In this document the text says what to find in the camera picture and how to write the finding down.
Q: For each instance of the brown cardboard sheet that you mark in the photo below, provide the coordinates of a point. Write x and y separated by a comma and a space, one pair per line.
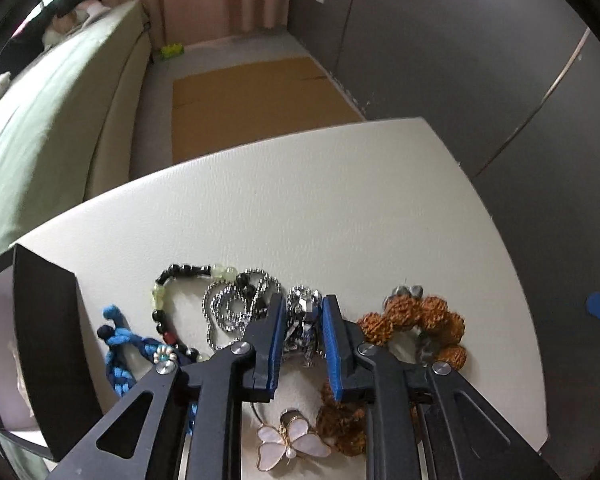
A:
260, 110

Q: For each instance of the green bed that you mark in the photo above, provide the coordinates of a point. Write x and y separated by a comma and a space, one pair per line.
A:
45, 125

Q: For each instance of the black jewelry box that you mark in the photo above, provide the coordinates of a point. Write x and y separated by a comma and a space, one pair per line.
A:
50, 335

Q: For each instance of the small green toy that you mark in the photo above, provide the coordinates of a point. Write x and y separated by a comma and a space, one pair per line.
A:
171, 51

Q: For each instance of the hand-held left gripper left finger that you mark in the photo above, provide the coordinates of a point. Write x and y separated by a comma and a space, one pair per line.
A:
275, 330

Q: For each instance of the white shell butterfly brooch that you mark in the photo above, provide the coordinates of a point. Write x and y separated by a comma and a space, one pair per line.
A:
300, 445

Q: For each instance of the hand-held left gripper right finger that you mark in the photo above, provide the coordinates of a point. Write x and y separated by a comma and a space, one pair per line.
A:
332, 340

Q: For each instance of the silver faceted pendant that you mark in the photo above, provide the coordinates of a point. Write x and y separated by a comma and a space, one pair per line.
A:
302, 320

